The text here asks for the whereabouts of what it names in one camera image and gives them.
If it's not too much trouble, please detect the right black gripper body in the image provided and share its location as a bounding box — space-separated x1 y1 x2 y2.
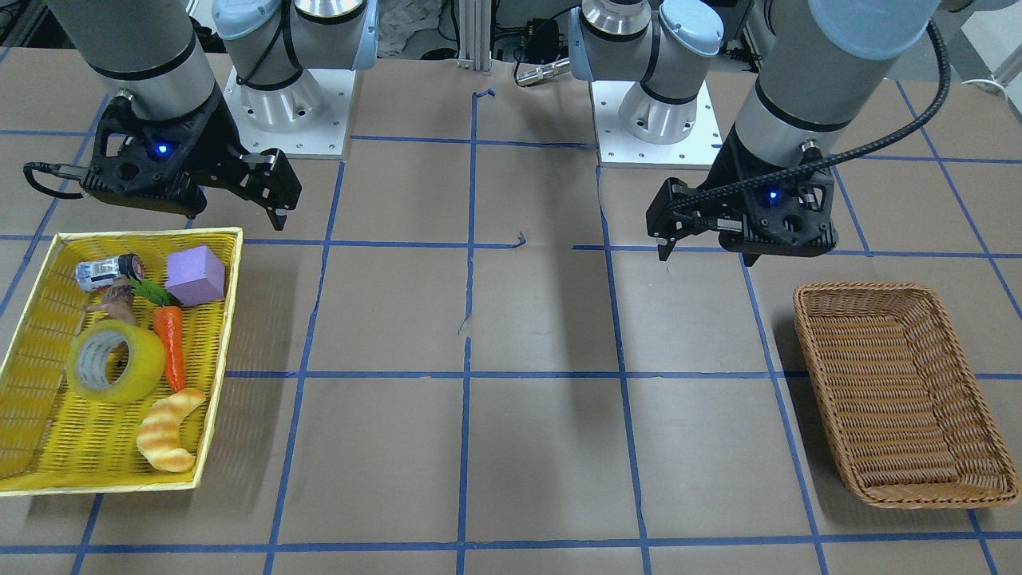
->
79 89 249 219

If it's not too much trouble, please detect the yellow tape roll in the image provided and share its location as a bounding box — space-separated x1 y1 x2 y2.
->
65 319 165 404

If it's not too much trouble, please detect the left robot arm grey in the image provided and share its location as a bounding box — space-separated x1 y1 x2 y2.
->
568 1 967 266

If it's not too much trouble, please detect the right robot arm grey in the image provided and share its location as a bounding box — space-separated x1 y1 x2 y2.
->
24 1 378 230

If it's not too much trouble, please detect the purple foam block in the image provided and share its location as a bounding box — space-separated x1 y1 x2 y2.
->
164 245 225 307

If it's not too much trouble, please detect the orange toy carrot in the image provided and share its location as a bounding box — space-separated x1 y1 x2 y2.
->
130 278 188 392

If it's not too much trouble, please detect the brown toy animal figure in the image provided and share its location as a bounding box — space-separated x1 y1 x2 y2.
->
83 276 140 327

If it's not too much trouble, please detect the brown wicker basket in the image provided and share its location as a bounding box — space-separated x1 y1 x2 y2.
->
793 281 1020 510

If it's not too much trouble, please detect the toy croissant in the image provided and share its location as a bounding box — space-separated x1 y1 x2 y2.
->
136 388 207 473

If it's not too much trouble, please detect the yellow woven basket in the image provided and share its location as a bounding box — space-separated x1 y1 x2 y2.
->
2 227 244 498

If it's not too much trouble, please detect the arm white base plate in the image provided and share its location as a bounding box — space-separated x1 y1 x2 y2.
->
590 81 723 170
224 68 358 160

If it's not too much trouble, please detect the black gripper cable plug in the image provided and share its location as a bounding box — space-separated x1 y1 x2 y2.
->
22 161 88 200

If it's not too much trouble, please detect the black ribbed cable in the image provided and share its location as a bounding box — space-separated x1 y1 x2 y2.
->
667 20 953 213

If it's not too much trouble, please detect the aluminium frame post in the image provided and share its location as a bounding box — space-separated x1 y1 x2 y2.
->
456 0 493 75

